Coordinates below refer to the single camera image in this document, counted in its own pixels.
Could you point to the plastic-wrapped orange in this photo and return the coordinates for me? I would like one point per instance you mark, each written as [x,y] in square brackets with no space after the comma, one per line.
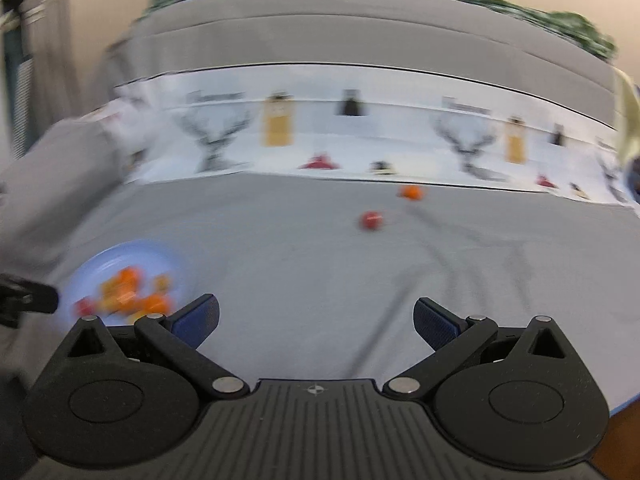
[155,304]
[125,282]

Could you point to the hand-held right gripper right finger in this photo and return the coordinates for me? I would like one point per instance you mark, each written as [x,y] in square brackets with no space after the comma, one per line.
[436,325]

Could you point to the small red fruit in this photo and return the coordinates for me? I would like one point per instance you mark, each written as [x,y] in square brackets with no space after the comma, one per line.
[84,306]
[371,220]

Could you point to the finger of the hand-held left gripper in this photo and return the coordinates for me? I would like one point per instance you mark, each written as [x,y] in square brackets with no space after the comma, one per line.
[30,296]

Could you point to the grey pillow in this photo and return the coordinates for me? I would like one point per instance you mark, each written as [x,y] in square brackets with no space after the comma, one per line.
[60,185]

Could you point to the grey printed bedsheet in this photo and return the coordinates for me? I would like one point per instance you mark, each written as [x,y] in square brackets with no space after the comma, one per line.
[310,260]

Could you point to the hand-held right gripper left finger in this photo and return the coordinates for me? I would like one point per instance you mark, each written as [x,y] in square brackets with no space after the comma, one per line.
[200,317]

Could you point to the blue round plate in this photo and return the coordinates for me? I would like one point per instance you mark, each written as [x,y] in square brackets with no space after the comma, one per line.
[120,262]

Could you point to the pale yellow cloth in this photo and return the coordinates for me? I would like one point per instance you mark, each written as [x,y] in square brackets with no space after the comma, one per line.
[627,125]

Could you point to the grey curtain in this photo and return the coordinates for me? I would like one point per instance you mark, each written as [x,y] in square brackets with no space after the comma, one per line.
[47,45]

